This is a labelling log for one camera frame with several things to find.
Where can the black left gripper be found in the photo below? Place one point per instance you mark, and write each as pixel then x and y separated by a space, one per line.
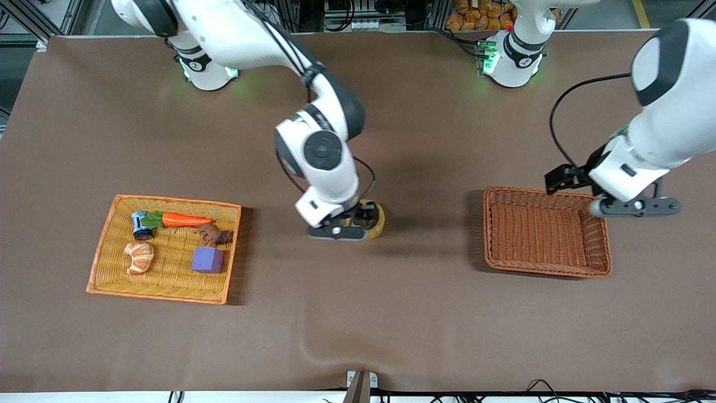
pixel 582 173

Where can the yellow clear tape roll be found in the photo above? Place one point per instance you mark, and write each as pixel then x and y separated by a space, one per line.
pixel 381 221

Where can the bag of orange buns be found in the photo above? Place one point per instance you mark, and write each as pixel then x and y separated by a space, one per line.
pixel 475 19

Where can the toy croissant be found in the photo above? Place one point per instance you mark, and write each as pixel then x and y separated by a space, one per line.
pixel 140 257

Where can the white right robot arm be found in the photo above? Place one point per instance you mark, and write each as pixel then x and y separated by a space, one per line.
pixel 246 33

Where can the brown toy lion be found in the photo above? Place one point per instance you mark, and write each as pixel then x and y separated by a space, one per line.
pixel 217 237

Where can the aluminium frame profile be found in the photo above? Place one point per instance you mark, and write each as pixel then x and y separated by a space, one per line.
pixel 706 6
pixel 56 17

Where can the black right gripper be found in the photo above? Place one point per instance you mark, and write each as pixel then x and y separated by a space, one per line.
pixel 362 213

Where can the brown wicker basket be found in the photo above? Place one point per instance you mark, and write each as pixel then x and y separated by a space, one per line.
pixel 537 235

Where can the white power strip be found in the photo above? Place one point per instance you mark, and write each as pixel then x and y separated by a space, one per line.
pixel 369 25

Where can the metal table clamp bracket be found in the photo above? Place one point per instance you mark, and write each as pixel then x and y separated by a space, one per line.
pixel 361 386

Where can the orange toy carrot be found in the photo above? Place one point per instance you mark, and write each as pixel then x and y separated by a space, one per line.
pixel 182 220

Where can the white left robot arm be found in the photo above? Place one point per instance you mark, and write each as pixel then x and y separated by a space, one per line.
pixel 671 129

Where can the small blue labelled can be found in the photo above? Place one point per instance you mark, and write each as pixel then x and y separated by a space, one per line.
pixel 138 223

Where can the yellow wicker basket orange rim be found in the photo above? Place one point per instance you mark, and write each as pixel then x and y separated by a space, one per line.
pixel 168 282

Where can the purple foam cube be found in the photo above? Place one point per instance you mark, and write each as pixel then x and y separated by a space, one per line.
pixel 207 261

